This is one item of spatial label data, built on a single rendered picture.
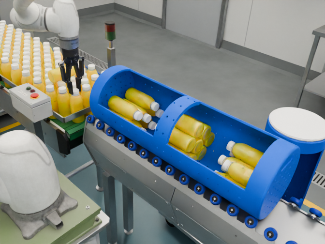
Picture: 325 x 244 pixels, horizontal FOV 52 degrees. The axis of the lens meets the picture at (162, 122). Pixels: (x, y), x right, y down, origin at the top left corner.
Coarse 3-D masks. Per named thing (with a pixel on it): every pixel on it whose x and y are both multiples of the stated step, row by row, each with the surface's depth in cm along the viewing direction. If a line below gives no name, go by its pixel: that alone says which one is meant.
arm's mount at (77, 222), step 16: (64, 176) 117; (80, 192) 110; (80, 208) 104; (96, 208) 104; (0, 224) 100; (64, 224) 99; (80, 224) 100; (96, 224) 106; (0, 240) 96; (16, 240) 95; (32, 240) 95; (48, 240) 95; (64, 240) 98
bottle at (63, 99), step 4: (64, 92) 165; (60, 96) 165; (64, 96) 165; (68, 96) 167; (60, 100) 165; (64, 100) 166; (68, 100) 167; (60, 104) 167; (64, 104) 167; (68, 104) 168; (60, 108) 168; (64, 108) 168; (68, 108) 169; (60, 112) 170; (64, 112) 169; (68, 112) 170; (64, 116) 171
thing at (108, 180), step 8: (104, 176) 180; (112, 176) 181; (104, 184) 184; (112, 184) 184; (104, 192) 188; (112, 192) 187; (104, 200) 192; (112, 200) 191; (112, 208) 194; (112, 216) 198; (112, 224) 201; (112, 232) 205; (112, 240) 209
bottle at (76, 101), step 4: (72, 96) 164; (76, 96) 164; (80, 96) 166; (72, 100) 164; (76, 100) 164; (80, 100) 166; (72, 104) 165; (76, 104) 165; (80, 104) 166; (72, 108) 167; (76, 108) 166; (80, 108) 167; (72, 112) 168; (80, 116) 170; (84, 116) 173; (72, 120) 172; (76, 120) 170; (80, 120) 171
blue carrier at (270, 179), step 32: (96, 96) 146; (160, 96) 158; (128, 128) 137; (160, 128) 126; (224, 128) 138; (256, 128) 118; (192, 160) 118; (288, 160) 109; (224, 192) 113; (256, 192) 104
